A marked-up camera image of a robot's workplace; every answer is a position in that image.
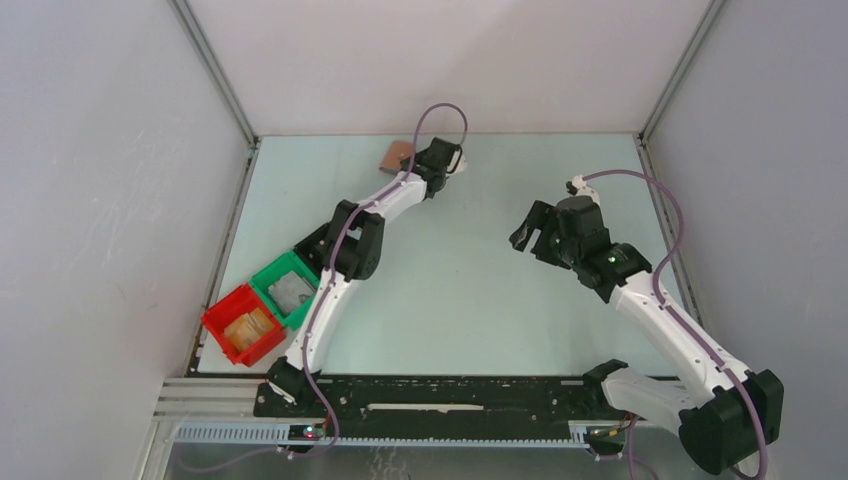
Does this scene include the tan leather card holder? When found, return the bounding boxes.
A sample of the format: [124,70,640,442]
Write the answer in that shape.
[378,140,414,175]

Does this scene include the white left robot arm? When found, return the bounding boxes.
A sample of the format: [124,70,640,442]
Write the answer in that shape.
[268,137,467,417]

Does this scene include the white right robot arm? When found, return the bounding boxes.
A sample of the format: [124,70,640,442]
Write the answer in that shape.
[509,195,785,475]

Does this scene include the grey cards in green bin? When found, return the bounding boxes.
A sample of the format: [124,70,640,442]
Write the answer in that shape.
[269,272,315,315]

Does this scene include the orange cards in red bin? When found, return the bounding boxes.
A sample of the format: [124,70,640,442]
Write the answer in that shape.
[224,308,274,353]

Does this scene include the black plastic bin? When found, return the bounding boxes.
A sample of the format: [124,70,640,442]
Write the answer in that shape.
[293,223,329,277]

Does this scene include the green plastic bin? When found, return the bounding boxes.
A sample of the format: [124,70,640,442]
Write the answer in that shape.
[249,251,319,330]

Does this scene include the red plastic bin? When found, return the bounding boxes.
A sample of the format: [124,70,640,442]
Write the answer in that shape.
[201,284,286,367]

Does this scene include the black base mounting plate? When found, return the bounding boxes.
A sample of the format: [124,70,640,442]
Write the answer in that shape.
[253,375,627,441]

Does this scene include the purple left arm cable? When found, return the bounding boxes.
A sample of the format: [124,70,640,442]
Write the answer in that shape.
[175,101,470,473]

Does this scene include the aluminium frame rail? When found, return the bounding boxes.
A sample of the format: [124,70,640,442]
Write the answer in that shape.
[154,375,626,448]

